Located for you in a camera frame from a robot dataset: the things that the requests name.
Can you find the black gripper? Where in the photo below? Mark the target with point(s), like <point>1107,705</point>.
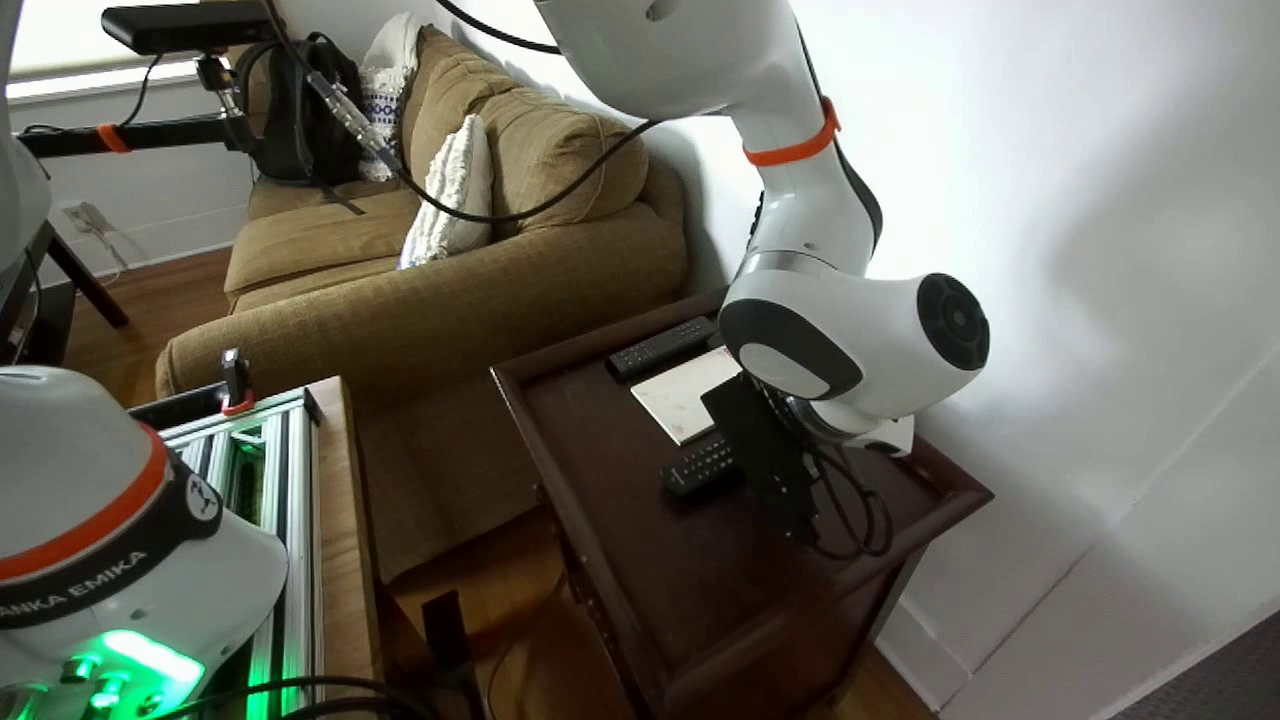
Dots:
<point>758,432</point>

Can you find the black remote with buttons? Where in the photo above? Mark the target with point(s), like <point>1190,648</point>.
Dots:
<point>703,468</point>

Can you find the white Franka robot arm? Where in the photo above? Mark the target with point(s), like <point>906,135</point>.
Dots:
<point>801,333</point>

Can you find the slim plain black remote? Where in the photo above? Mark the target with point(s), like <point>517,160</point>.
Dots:
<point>661,350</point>

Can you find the dark wooden side table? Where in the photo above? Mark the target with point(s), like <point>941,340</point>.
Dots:
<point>693,600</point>

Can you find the beige paper booklet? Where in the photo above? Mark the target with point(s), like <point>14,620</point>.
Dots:
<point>682,392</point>

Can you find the olive fabric sofa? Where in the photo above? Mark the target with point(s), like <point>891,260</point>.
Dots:
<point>442,307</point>

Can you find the white knitted pillow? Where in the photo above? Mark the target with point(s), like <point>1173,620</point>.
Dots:
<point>450,201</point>

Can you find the black knob with red base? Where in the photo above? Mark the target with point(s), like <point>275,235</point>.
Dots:
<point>238,382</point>

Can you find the white patterned blanket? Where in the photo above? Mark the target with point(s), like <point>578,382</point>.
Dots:
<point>386,83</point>

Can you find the black backpack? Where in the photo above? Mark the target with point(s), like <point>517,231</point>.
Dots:
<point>284,122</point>

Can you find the black stand with orange tape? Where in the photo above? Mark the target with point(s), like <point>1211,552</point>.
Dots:
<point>161,135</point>

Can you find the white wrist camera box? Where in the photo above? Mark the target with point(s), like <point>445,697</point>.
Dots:
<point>885,432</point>

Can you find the white wall outlet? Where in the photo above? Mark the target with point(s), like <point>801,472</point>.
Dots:
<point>91,219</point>

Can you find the black stereo camera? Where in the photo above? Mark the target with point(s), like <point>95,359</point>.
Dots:
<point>183,25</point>

